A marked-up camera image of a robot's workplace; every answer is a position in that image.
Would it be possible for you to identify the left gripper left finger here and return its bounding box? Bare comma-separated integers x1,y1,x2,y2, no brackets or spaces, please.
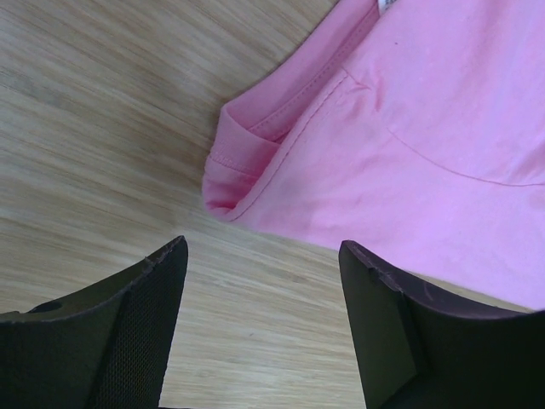
1,236,188,408

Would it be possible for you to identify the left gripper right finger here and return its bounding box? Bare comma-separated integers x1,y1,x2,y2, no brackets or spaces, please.
339,241,544,408

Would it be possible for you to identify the pink t shirt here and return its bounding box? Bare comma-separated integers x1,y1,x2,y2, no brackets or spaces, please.
203,1,544,310

